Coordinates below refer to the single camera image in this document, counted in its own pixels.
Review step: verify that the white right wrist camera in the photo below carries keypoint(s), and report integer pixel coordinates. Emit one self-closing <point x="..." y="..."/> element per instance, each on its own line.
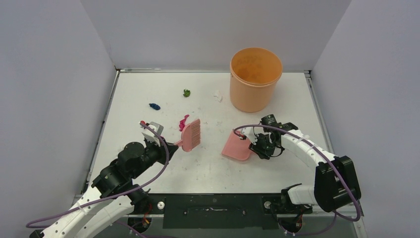
<point x="251" y="134"/>

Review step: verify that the pink plastic dustpan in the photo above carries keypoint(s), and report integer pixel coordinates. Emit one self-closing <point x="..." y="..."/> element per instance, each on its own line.
<point x="237" y="148"/>

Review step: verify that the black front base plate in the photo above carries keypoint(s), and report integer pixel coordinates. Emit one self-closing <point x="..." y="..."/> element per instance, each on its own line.
<point x="217" y="211"/>

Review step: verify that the pink plastic hand brush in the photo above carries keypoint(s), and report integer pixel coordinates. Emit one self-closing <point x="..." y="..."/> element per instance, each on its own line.
<point x="190" y="136"/>

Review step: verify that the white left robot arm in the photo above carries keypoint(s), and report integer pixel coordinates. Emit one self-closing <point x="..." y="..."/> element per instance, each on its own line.
<point x="112" y="193"/>

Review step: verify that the orange plastic bucket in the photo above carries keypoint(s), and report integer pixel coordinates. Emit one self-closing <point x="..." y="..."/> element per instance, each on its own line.
<point x="254" y="73"/>

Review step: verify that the green paper scrap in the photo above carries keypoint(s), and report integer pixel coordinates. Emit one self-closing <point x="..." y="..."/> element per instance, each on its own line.
<point x="186" y="93"/>

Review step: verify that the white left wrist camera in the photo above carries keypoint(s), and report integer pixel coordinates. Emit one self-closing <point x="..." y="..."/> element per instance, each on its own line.
<point x="152" y="134"/>

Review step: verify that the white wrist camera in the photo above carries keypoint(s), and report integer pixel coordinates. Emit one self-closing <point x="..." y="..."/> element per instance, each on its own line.
<point x="152" y="134"/>
<point x="251" y="134"/>

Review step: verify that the magenta paper scrap strip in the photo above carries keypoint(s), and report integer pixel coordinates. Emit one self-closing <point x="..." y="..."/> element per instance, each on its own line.
<point x="182" y="123"/>

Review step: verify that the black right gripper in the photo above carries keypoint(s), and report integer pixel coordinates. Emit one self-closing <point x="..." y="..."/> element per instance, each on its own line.
<point x="259" y="146"/>

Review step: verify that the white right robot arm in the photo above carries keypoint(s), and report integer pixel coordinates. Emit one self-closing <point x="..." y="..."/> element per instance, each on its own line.
<point x="336" y="183"/>

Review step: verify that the blue paper scrap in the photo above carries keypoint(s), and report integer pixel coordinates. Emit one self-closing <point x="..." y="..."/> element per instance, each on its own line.
<point x="155" y="106"/>

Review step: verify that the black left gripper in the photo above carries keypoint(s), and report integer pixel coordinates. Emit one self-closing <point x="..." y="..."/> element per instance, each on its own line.
<point x="162" y="150"/>

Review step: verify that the white paper scrap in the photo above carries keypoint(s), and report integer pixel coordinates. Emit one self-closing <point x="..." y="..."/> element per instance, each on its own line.
<point x="218" y="96"/>

